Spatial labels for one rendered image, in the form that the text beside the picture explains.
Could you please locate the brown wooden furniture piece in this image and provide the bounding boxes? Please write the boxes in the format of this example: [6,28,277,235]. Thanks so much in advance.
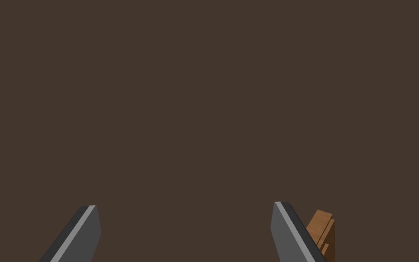
[306,209,336,262]

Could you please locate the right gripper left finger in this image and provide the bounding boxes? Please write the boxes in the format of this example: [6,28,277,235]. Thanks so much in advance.
[38,205,102,262]

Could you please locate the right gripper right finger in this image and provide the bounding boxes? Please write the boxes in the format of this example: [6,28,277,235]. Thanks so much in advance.
[270,201,328,262]

